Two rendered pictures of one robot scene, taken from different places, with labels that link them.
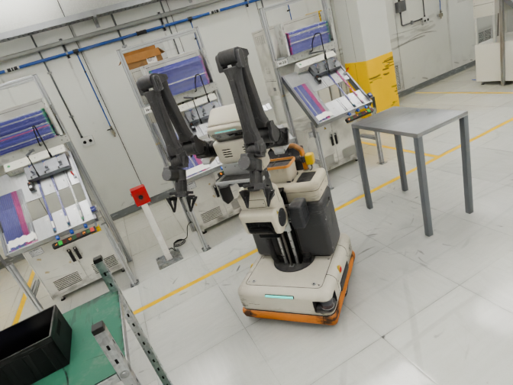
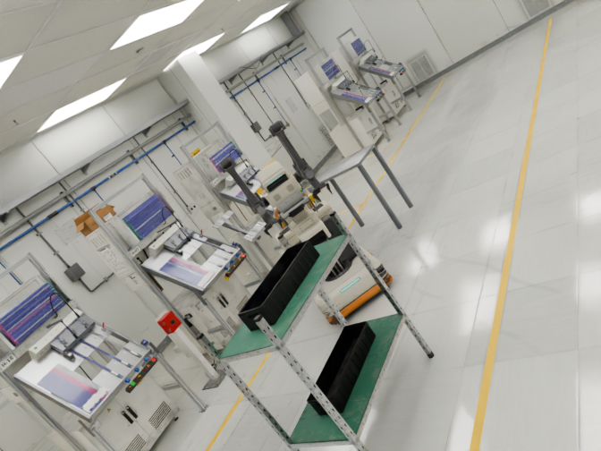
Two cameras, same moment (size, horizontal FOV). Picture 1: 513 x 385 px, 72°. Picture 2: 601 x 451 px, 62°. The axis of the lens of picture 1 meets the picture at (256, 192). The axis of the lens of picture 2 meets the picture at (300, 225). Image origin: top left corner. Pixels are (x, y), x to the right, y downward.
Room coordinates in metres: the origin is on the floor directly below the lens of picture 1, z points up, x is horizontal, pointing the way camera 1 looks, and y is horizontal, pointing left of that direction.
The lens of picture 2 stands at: (-1.39, 2.07, 1.82)
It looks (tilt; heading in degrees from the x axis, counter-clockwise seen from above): 14 degrees down; 328
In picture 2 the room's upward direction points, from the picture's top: 36 degrees counter-clockwise
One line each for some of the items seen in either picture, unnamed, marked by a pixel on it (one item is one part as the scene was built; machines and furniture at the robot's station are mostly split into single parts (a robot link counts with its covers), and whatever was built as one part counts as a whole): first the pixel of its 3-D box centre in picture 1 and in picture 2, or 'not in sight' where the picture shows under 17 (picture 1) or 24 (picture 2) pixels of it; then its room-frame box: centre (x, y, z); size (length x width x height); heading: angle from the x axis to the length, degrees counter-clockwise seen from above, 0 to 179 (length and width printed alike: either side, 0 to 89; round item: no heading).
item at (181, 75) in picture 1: (179, 77); (146, 217); (3.60, 0.36, 1.52); 0.51 x 0.13 x 0.27; 108
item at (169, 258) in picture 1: (153, 224); (190, 348); (3.03, 1.00, 0.39); 0.24 x 0.24 x 0.78; 18
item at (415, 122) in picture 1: (410, 166); (360, 197); (2.53, -1.23, 0.40); 0.70 x 0.45 x 0.80; 16
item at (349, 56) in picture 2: not in sight; (366, 77); (5.64, -5.69, 0.95); 1.36 x 0.82 x 1.90; 18
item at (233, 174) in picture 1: (244, 182); (296, 209); (1.73, 0.04, 0.99); 0.28 x 0.16 x 0.22; 59
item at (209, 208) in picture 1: (212, 189); (208, 313); (3.69, 0.46, 0.31); 0.70 x 0.65 x 0.62; 108
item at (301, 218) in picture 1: (279, 220); (322, 234); (1.81, -0.07, 0.68); 0.28 x 0.27 x 0.25; 59
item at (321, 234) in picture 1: (287, 211); (316, 240); (2.06, -0.15, 0.59); 0.55 x 0.34 x 0.83; 59
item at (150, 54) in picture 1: (152, 52); (105, 209); (3.85, 0.56, 1.82); 0.68 x 0.30 x 0.20; 108
